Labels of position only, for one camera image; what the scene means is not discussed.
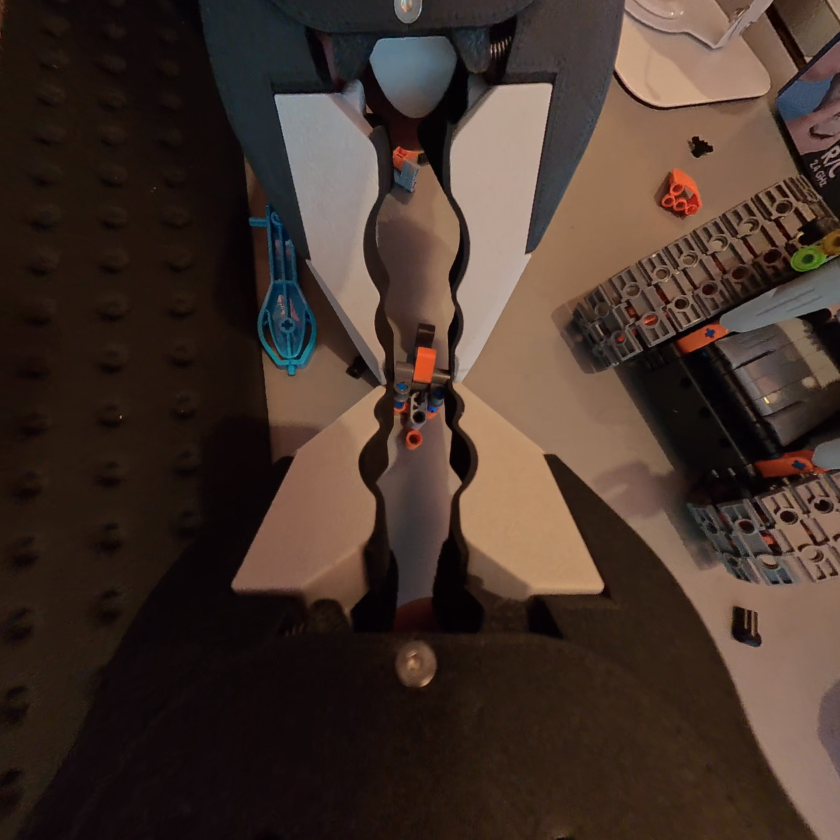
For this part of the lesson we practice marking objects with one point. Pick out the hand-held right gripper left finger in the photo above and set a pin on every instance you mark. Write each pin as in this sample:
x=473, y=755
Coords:
x=315, y=518

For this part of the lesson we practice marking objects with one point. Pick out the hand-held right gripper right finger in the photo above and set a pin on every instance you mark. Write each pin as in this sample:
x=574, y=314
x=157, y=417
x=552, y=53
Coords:
x=525, y=518

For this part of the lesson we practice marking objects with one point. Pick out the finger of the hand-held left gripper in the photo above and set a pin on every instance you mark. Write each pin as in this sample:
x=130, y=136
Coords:
x=499, y=197
x=328, y=197

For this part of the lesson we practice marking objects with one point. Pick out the orange grey brick assembly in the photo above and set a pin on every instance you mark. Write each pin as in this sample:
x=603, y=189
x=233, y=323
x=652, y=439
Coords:
x=425, y=364

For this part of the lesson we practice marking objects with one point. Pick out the person's right hand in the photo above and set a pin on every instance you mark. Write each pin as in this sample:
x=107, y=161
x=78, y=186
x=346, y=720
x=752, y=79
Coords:
x=413, y=617

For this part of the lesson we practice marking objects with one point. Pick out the teal plastic separator tool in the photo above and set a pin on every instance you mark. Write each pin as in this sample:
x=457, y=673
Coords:
x=274, y=253

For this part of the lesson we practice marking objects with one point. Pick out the orange curved brick piece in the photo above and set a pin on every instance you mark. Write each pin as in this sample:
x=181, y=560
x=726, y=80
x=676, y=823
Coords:
x=676, y=180

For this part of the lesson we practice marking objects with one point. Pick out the small black connector piece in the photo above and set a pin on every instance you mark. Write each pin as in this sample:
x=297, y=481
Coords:
x=699, y=146

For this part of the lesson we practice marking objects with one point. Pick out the white book stand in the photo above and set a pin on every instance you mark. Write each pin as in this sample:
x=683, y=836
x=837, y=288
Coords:
x=689, y=72

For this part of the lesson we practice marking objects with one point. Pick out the black pin connector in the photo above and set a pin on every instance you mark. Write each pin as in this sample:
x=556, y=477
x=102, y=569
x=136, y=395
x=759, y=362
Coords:
x=745, y=627

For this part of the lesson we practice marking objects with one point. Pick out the black dimpled foam mat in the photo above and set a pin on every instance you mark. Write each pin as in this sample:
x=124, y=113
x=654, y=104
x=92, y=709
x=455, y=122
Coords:
x=98, y=328

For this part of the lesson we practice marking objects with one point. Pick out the grey orange tracked toy vehicle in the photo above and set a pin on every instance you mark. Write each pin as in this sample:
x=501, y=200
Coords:
x=754, y=380

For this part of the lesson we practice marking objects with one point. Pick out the toy vehicle product box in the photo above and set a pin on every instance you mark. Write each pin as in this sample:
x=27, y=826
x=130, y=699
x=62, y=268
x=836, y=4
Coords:
x=814, y=131

